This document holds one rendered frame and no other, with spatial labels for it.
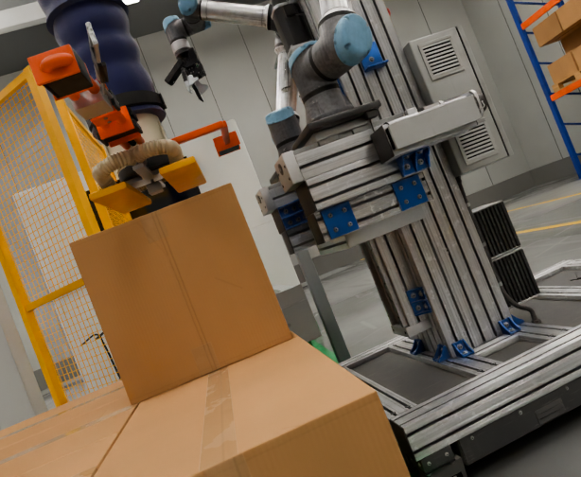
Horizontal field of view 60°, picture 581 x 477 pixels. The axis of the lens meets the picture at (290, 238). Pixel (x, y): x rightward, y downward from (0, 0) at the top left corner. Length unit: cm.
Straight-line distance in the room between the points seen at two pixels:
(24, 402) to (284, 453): 220
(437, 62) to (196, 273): 107
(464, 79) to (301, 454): 143
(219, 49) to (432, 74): 1029
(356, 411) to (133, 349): 70
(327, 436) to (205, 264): 65
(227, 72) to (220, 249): 1058
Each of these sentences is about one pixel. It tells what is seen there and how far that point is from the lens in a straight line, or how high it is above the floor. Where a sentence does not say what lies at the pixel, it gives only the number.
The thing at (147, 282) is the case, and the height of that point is 79.
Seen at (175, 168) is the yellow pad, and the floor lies 105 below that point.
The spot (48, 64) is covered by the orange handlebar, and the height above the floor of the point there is 117.
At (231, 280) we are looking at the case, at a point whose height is 73.
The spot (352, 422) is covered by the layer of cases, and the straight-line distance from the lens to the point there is 64.
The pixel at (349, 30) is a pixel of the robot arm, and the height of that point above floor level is 121.
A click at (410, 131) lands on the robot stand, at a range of 137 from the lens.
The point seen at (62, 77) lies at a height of 115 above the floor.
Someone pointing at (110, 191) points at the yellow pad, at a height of 105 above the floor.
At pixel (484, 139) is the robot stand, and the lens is 179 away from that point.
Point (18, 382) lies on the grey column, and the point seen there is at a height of 64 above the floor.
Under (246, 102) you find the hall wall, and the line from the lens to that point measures 1148.
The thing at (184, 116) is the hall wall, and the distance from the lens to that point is 1130.
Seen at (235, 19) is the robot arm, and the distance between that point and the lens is 214.
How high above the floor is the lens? 74
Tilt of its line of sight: 1 degrees up
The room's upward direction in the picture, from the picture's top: 22 degrees counter-clockwise
